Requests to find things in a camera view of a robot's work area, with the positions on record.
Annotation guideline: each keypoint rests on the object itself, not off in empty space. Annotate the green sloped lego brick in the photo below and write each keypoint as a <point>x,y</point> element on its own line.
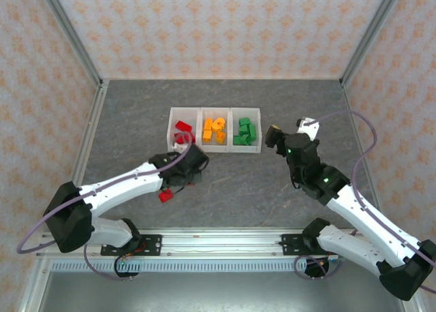
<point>252,130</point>

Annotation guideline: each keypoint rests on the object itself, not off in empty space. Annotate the red sloped lego brick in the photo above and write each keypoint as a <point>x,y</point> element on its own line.
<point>190,139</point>

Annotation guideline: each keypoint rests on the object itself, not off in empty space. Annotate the green rounded lego piece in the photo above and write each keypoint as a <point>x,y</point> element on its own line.
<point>244,128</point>

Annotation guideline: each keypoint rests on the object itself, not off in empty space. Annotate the green long lego brick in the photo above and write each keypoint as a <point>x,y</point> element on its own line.
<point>242,140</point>

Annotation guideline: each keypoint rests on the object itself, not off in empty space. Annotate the green small lego brick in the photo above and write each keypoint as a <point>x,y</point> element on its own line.
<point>244,121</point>

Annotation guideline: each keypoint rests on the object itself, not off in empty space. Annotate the yellow small lego brick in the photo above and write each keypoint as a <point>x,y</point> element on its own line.
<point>207,136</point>

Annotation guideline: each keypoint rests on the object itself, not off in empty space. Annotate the red long lego brick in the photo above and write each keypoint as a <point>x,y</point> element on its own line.
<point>183,126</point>

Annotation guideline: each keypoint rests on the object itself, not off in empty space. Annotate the yellow long lego brick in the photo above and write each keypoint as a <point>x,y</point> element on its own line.
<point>207,124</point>

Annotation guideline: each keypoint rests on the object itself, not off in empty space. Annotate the yellow square lego brick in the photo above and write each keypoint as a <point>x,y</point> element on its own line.
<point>221,138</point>

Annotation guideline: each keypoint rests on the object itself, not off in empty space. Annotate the yellow round lego with 120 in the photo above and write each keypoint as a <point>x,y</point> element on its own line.
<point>218,123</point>

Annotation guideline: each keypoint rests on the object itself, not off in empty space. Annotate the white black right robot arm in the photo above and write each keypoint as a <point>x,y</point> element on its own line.
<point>368,220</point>

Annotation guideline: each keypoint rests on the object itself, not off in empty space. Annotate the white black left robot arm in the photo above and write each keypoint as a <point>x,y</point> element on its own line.
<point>112,192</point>

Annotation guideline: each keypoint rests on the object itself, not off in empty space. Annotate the white plastic bin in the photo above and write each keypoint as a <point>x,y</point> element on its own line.
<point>216,111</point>
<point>184,112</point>
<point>245,111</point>

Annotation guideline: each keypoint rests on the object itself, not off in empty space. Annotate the red square lego brick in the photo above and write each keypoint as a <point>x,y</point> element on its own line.
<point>166,197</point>

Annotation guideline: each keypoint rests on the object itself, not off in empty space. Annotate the grey metal sheet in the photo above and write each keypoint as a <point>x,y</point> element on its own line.
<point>221,291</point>

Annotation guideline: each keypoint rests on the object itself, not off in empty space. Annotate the aluminium side rail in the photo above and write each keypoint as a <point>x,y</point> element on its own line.
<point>359,138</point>
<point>90,135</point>

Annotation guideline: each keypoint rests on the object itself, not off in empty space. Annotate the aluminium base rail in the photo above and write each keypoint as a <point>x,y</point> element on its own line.
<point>221,244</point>

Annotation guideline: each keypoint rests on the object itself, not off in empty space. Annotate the aluminium corner post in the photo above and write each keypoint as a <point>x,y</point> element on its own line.
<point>374,32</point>
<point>69,32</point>

